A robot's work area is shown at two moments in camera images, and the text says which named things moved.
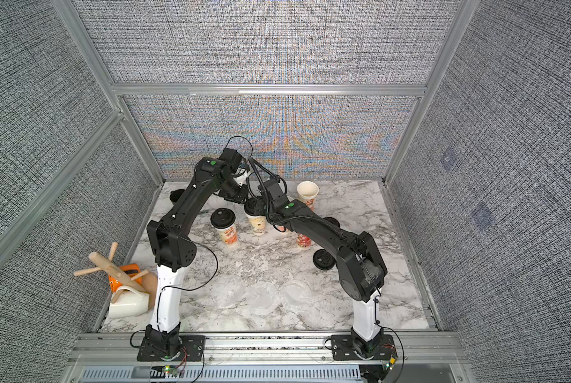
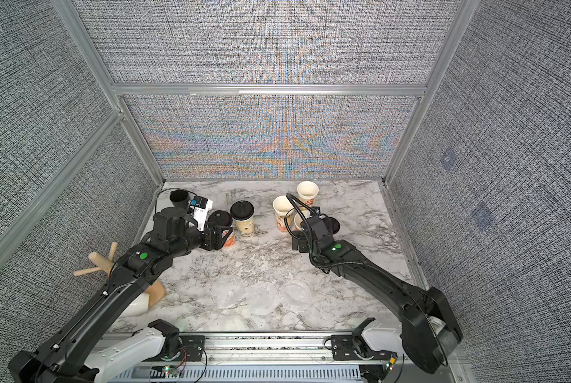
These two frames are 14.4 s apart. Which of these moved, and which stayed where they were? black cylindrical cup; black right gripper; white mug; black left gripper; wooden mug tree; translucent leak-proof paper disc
Moved: black right gripper; black left gripper
Stayed: black cylindrical cup; translucent leak-proof paper disc; white mug; wooden mug tree
